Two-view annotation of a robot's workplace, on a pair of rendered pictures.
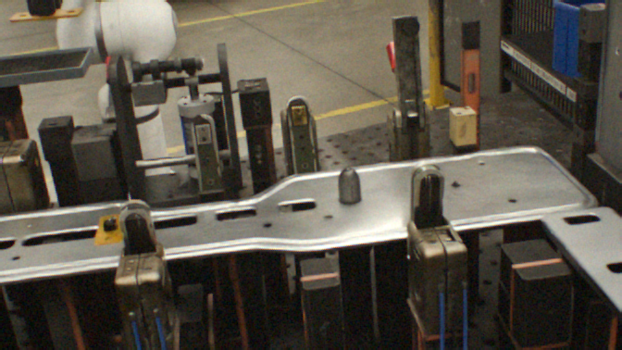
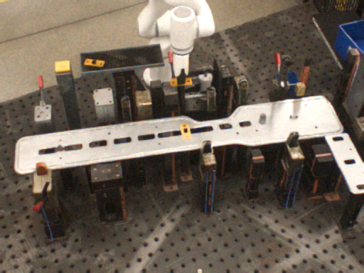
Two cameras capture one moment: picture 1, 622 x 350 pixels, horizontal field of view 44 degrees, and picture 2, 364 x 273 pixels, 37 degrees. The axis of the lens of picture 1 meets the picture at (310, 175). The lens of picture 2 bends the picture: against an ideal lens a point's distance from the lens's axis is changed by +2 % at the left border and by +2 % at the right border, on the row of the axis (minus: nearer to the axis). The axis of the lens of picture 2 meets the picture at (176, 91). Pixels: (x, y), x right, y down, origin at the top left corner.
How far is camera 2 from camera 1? 1.42 m
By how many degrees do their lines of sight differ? 22
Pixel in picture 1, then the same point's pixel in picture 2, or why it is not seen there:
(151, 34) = not seen: hidden behind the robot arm
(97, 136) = (173, 91)
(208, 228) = (218, 133)
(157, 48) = not seen: hidden behind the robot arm
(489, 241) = not seen: hidden behind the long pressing
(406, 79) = (282, 75)
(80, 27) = (150, 29)
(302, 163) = (242, 99)
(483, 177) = (306, 113)
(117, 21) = (164, 25)
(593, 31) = (352, 60)
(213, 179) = (212, 106)
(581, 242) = (337, 149)
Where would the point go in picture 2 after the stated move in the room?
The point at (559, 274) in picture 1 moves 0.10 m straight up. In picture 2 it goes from (329, 160) to (334, 145)
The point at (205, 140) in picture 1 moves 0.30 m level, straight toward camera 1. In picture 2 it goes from (212, 95) to (232, 148)
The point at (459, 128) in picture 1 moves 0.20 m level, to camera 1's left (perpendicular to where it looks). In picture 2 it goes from (298, 91) to (254, 94)
